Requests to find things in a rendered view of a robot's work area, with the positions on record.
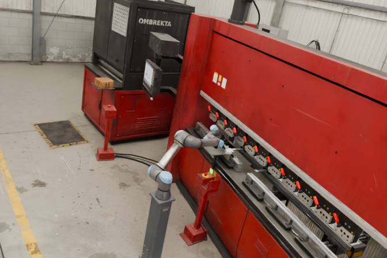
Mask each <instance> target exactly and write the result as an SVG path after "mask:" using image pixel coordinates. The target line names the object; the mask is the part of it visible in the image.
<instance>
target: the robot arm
mask: <svg viewBox="0 0 387 258"><path fill-rule="evenodd" d="M226 143H228V142H227V139H226V138H225V136H224V135H223V134H221V132H220V131H219V129H218V127H217V126H216V125H212V126H211V127H210V131H209V133H208V134H207V135H206V136H205V137H204V138H203V139H200V138H195V137H194V136H192V135H190V134H189V133H187V132H186V131H183V130H180V131H178V132H176V134H175V135H174V143H173V145H171V147H170V148H169V150H168V151H167V152H166V153H165V155H164V156H163V157H162V158H161V160H160V161H159V163H156V164H155V165H151V166H150V167H149V169H148V175H149V177H150V178H151V179H153V180H154V181H155V182H157V183H158V188H157V190H156V191H155V194H154V196H155V198H156V199H158V200H161V201H167V200H169V199H170V197H171V192H170V187H171V183H172V175H171V173H169V172H167V171H166V167H167V166H168V165H169V163H170V162H171V160H172V159H173V158H174V157H175V155H176V154H177V153H178V151H179V150H180V149H181V148H183V147H184V146H186V147H189V148H195V149H197V148H201V147H208V146H213V147H214V148H215V149H217V148H218V147H222V148H223V149H224V150H225V151H227V148H228V147H229V146H226V145H225V144H226Z"/></svg>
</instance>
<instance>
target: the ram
mask: <svg viewBox="0 0 387 258"><path fill-rule="evenodd" d="M215 72H216V73H218V77H217V82H216V83H215V82H214V81H213V78H214V73H215ZM219 75H221V76H222V77H221V81H218V80H219ZM223 78H226V79H227V81H226V86H225V89H224V88H222V87H221V85H222V80H223ZM218 82H220V85H218ZM201 90H202V91H203V92H204V93H205V94H206V95H208V96H209V97H211V98H212V99H213V100H214V101H215V102H217V103H218V104H219V105H220V106H222V107H223V108H224V109H226V110H227V111H228V112H229V113H231V114H232V115H233V116H234V117H235V118H237V119H238V120H239V121H240V122H242V123H243V124H244V125H246V126H247V127H248V128H249V129H250V130H252V131H253V132H254V133H255V134H257V135H258V136H259V137H260V138H261V139H263V140H264V141H266V142H267V143H268V144H269V145H270V146H272V147H273V148H274V149H275V150H277V151H278V152H279V153H281V155H283V156H284V157H286V158H287V159H288V160H289V161H290V162H292V163H293V164H294V165H295V166H297V167H298V168H299V169H300V170H302V171H303V172H304V173H306V174H307V175H308V176H309V177H310V178H312V179H313V180H314V181H315V182H317V183H318V184H319V185H321V186H322V187H323V188H324V189H326V190H327V191H328V192H329V193H330V194H332V195H333V196H334V197H335V198H337V199H338V200H339V201H341V202H342V203H343V204H344V205H346V206H347V207H348V208H349V209H350V210H352V211H353V212H354V213H355V214H357V215H358V216H359V217H361V218H362V219H363V220H364V221H366V222H367V223H368V224H369V225H370V226H372V227H373V228H375V230H377V231H378V232H379V233H381V234H382V235H383V236H384V237H386V238H387V104H385V103H382V102H380V101H378V100H376V99H373V98H371V97H369V96H366V95H364V94H362V93H359V92H357V91H354V90H352V89H350V88H347V87H345V86H343V85H340V84H338V83H336V82H333V81H331V80H329V79H326V78H324V77H322V76H319V75H317V74H315V73H312V72H310V71H307V70H305V69H303V68H300V67H298V66H296V65H294V64H291V63H289V62H286V61H284V60H281V59H279V58H277V57H275V56H272V55H270V54H268V53H265V52H263V51H260V50H258V49H256V48H253V47H251V46H249V45H246V44H244V43H242V42H240V41H237V40H234V39H232V38H230V37H227V36H225V35H223V34H221V33H218V32H213V33H212V37H211V43H210V48H209V52H208V57H207V62H206V68H205V71H204V76H203V82H202V87H201ZM200 95H201V96H203V97H204V98H205V99H206V100H207V101H208V102H210V103H211V104H212V105H213V106H214V107H216V108H217V109H218V110H220V111H221V112H222V113H223V114H224V115H225V116H227V117H228V118H229V119H230V120H231V121H233V122H234V123H235V124H236V125H238V126H239V127H240V128H241V129H242V130H244V131H245V132H246V133H247V134H248V135H250V136H251V137H252V138H253V139H254V140H255V141H257V142H258V143H259V144H261V145H262V146H263V147H264V148H265V149H267V150H268V151H269V152H270V153H271V154H272V155H274V156H275V157H276V158H277V159H278V160H280V161H281V162H282V163H283V164H285V165H286V166H287V167H288V168H289V169H291V170H292V171H293V172H294V173H295V174H297V175H298V176H299V177H300V178H301V179H302V180H304V181H305V182H306V183H308V184H309V185H310V186H311V187H312V188H313V189H315V190H316V191H317V192H318V193H319V194H321V195H322V196H323V197H324V198H326V200H328V201H329V202H330V203H332V204H333V205H334V206H335V207H336V208H338V209H339V210H340V211H341V212H342V213H343V214H345V215H346V216H347V217H349V219H351V220H352V221H353V222H355V223H356V224H357V225H358V226H359V227H360V228H362V229H363V230H364V231H365V232H366V233H368V234H369V235H370V236H372V237H373V238H374V239H375V240H376V241H377V242H379V243H380V244H381V245H382V246H383V247H384V248H386V249H387V244H386V243H384V242H383V241H382V240H381V239H380V238H378V237H377V236H376V235H375V234H374V233H372V232H371V231H370V230H369V229H368V228H366V227H365V226H364V225H362V224H361V223H360V222H359V221H358V220H356V219H355V218H354V217H353V216H352V215H350V214H349V213H348V212H347V211H346V210H344V209H343V208H342V207H340V206H339V205H338V204H337V203H336V202H334V201H333V200H332V199H331V198H330V197H328V196H327V195H326V194H325V193H323V192H322V191H321V190H320V189H318V188H317V187H316V186H315V185H314V184H312V183H311V182H310V181H309V180H308V179H306V178H305V177H303V175H301V174H300V173H299V172H297V171H296V170H295V169H294V168H293V167H292V166H290V165H289V164H288V163H287V162H286V161H284V160H283V159H281V158H280V157H279V156H278V155H277V154H275V153H274V152H273V151H272V150H271V149H269V148H268V147H267V146H266V145H265V144H263V143H262V142H261V141H259V140H258V139H257V138H256V137H255V136H253V135H252V134H251V133H250V132H249V131H247V130H246V129H245V128H244V127H243V126H241V125H240V124H239V123H237V122H236V121H235V120H234V119H233V118H231V117H230V116H229V115H228V114H227V113H225V112H224V111H223V110H221V109H220V108H219V107H218V106H217V105H215V104H214V103H213V102H212V101H211V100H209V99H208V98H207V97H206V96H205V95H203V94H202V93H200Z"/></svg>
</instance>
